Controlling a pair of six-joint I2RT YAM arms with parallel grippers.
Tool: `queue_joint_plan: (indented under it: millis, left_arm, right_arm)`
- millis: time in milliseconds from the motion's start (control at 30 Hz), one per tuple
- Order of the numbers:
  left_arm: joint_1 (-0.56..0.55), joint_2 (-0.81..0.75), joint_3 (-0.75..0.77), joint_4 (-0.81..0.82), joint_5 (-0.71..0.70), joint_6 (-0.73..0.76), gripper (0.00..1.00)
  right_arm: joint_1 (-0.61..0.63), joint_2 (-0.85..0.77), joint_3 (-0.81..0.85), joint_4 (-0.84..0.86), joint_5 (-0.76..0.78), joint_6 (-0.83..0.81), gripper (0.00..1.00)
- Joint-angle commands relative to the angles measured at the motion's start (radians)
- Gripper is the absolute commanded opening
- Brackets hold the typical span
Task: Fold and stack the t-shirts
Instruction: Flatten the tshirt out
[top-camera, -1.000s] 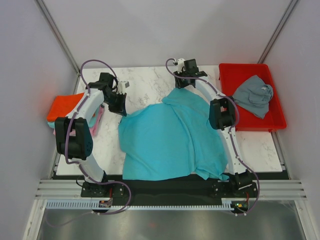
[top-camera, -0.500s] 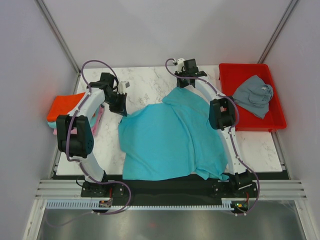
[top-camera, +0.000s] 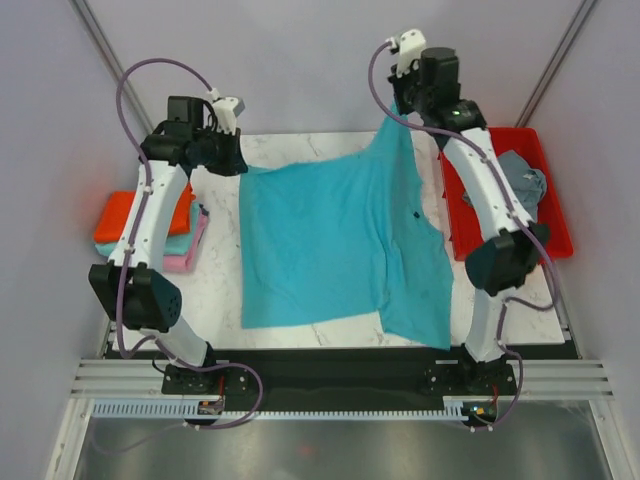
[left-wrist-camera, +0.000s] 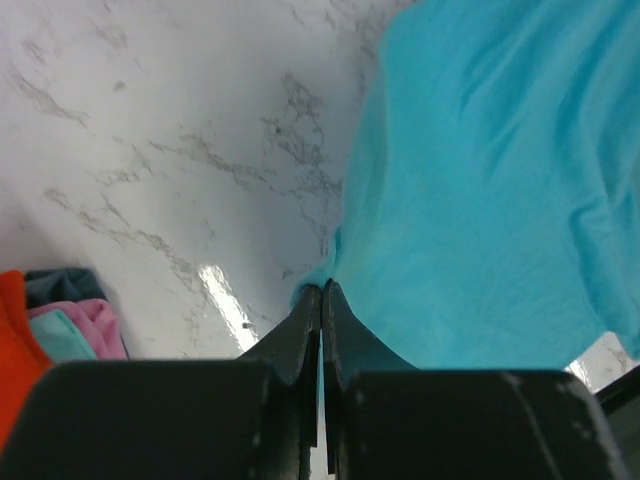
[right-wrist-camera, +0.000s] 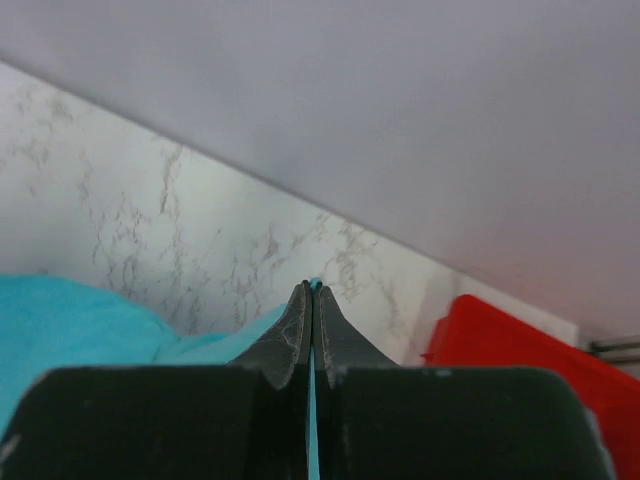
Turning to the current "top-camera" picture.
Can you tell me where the teal t shirt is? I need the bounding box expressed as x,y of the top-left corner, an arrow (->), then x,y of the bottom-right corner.
95,202 -> 201,257
239,117 -> 454,350

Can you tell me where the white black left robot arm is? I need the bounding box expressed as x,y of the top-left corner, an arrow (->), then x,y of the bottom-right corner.
88,93 -> 248,393

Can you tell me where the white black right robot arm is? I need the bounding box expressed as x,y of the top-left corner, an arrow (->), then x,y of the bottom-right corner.
388,37 -> 550,394

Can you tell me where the folded teal t shirt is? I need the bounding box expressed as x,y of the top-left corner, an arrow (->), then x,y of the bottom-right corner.
95,202 -> 201,257

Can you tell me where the folded pink t shirt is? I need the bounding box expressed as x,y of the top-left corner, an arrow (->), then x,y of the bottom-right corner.
163,212 -> 209,273

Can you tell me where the folded red t shirt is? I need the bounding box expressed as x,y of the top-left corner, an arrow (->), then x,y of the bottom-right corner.
93,184 -> 198,244

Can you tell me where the red plastic bin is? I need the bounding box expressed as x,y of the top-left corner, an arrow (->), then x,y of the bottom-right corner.
438,127 -> 574,261

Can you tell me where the grey t shirt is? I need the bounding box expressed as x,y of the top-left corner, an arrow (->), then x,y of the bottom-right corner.
462,152 -> 549,224

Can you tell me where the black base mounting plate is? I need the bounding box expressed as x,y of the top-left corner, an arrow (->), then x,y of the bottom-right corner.
161,347 -> 518,413

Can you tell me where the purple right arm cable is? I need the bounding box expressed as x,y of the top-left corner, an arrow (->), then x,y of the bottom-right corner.
368,40 -> 559,434

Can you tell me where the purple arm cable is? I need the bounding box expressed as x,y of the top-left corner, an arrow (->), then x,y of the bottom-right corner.
368,40 -> 559,434
113,58 -> 266,454

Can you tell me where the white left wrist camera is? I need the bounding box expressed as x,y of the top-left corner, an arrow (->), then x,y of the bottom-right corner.
208,88 -> 245,136

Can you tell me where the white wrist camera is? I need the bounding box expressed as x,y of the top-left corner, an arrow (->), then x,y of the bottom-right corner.
388,28 -> 426,78
208,88 -> 245,136

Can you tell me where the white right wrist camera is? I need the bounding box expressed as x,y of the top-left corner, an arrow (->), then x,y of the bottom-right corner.
388,28 -> 426,78

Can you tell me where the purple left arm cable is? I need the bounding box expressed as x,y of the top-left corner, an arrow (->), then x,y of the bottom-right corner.
113,58 -> 266,454

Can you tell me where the aluminium frame rail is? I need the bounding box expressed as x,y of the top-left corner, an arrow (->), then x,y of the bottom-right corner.
71,360 -> 614,400

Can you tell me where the grey slotted cable duct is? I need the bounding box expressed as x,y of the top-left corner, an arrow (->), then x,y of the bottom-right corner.
91,398 -> 487,421

